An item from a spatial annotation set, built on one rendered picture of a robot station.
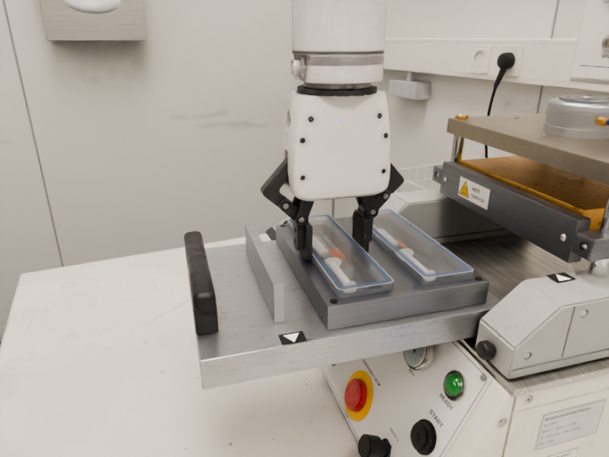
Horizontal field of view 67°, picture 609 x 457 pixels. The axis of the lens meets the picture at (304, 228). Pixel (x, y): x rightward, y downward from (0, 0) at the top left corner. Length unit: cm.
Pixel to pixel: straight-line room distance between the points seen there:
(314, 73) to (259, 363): 25
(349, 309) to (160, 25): 160
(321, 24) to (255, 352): 28
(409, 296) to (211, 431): 33
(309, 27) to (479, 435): 39
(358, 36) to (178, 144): 158
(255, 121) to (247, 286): 155
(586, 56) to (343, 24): 48
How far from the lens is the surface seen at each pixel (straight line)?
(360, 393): 61
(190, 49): 192
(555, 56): 120
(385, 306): 43
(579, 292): 49
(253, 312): 45
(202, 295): 41
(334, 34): 41
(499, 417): 48
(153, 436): 66
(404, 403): 56
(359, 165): 45
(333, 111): 43
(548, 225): 52
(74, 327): 91
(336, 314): 42
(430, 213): 68
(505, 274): 65
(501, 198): 57
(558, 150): 53
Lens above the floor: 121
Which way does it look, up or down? 22 degrees down
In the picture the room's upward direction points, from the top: straight up
